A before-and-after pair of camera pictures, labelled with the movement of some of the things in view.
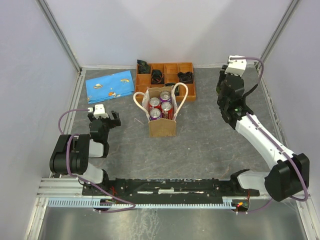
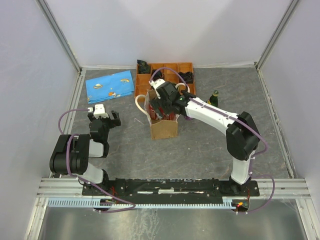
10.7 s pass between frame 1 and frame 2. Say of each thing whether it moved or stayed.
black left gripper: stayed
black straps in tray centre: stayed
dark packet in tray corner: stayed
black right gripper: moved
